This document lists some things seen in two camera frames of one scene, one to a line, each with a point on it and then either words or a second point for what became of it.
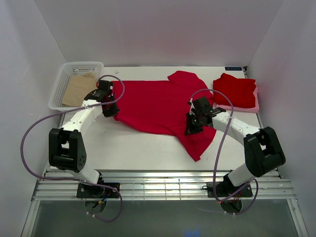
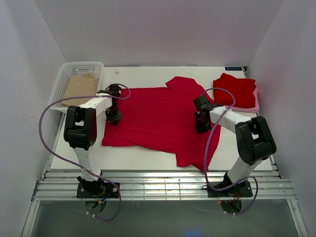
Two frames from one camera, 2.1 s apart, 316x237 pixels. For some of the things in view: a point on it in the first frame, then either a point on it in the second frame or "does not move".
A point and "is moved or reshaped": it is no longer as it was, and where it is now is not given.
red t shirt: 161,106 is moved or reshaped
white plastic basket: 69,69 does not move
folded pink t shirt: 255,109 does not move
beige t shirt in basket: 78,87 does not move
